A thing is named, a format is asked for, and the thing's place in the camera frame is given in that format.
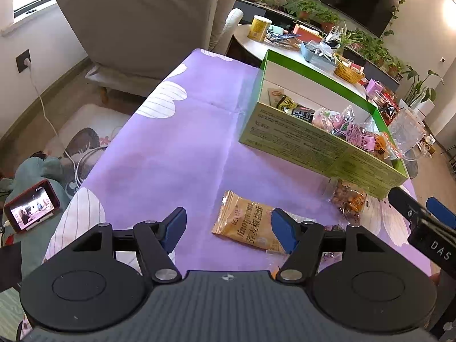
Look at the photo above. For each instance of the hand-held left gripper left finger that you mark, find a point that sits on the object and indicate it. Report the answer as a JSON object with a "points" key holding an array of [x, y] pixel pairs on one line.
{"points": [[176, 222]]}

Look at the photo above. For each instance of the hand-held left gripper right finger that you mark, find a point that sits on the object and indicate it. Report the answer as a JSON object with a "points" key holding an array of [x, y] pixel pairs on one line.
{"points": [[284, 229]]}

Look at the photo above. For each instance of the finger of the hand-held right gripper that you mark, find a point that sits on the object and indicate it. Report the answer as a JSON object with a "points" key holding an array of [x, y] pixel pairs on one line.
{"points": [[440, 212], [406, 205]]}

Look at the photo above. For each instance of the small dark snack packet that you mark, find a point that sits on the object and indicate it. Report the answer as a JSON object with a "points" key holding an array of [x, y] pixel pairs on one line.
{"points": [[331, 227]]}

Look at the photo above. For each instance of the clear nut snack packet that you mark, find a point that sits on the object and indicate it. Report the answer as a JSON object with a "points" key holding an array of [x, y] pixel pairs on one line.
{"points": [[347, 201]]}

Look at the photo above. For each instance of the green cardboard box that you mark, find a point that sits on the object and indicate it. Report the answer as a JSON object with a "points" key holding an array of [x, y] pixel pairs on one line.
{"points": [[302, 149]]}

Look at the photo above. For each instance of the pink purple candy packet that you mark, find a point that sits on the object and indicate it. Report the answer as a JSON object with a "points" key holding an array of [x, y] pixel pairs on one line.
{"points": [[356, 135]]}

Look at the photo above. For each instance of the black red snack packet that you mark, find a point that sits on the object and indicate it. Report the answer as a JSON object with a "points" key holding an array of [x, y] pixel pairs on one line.
{"points": [[302, 114]]}

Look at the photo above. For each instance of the yellow black snack packet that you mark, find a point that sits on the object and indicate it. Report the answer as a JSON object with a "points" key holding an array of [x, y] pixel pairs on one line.
{"points": [[286, 104]]}

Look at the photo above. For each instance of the beige snack packet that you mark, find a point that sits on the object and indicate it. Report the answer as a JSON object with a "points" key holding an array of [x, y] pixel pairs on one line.
{"points": [[275, 96]]}

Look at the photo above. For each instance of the purple floral tablecloth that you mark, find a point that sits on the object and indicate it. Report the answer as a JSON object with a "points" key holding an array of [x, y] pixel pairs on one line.
{"points": [[178, 131]]}

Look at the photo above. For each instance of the red packaged goods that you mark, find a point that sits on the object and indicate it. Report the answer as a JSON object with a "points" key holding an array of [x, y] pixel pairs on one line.
{"points": [[388, 108]]}

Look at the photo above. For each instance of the tall plant in white pot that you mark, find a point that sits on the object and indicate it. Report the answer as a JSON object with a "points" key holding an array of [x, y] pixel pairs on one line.
{"points": [[420, 89]]}

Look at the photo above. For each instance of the small pink box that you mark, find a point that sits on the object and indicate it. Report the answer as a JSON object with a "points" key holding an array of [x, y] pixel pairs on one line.
{"points": [[374, 88]]}

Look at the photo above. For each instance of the wicker basket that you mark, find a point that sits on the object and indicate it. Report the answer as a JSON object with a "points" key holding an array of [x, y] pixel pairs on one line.
{"points": [[349, 73]]}

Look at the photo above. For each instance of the red smartphone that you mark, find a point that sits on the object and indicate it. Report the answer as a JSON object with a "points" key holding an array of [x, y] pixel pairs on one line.
{"points": [[32, 208]]}

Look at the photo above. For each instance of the floral floor mat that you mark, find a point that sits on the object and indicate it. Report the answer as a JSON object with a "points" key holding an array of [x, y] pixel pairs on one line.
{"points": [[71, 121]]}

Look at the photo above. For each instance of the teal clothing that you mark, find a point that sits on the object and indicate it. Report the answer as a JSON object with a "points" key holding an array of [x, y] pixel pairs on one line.
{"points": [[39, 171]]}

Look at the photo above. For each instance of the blue grey tray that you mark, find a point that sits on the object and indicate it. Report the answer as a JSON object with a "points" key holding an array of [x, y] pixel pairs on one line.
{"points": [[320, 62]]}

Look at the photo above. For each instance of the dark cloth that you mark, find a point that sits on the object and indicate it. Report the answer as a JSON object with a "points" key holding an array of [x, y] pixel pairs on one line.
{"points": [[9, 267]]}

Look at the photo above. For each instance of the spider plant in vase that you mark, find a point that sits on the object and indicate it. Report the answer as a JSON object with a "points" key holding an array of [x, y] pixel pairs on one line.
{"points": [[343, 39]]}

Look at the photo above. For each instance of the round white table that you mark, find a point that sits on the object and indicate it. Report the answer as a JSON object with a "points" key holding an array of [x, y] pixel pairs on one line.
{"points": [[251, 50]]}

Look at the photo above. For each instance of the pile of dark packets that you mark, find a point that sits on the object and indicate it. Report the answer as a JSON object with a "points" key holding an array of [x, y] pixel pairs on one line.
{"points": [[285, 39]]}

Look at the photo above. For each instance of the orange box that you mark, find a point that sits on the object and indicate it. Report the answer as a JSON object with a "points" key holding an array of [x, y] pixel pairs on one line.
{"points": [[306, 32]]}

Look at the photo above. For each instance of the teal container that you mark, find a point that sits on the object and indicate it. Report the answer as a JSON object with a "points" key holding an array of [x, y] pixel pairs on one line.
{"points": [[276, 29]]}

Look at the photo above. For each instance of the beige recliner armchair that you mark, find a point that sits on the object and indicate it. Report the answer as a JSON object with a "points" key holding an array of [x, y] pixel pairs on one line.
{"points": [[142, 25]]}

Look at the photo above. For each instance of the yellow can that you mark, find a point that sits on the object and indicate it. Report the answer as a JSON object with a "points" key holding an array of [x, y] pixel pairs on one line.
{"points": [[259, 28]]}

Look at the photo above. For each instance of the row of potted green plants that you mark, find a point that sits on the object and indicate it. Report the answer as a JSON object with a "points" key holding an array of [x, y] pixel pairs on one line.
{"points": [[306, 7]]}

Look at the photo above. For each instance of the wall socket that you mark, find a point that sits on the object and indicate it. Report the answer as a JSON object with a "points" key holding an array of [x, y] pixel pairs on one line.
{"points": [[23, 60]]}

